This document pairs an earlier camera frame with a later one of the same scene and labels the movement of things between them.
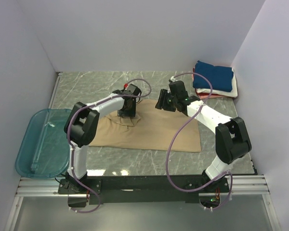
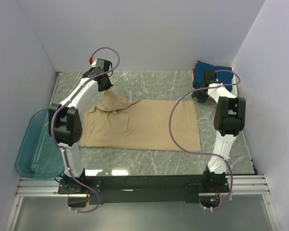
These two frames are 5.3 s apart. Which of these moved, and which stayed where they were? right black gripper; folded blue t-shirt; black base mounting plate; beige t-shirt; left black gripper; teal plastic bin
Moved: right black gripper; left black gripper
Stayed: black base mounting plate; teal plastic bin; beige t-shirt; folded blue t-shirt
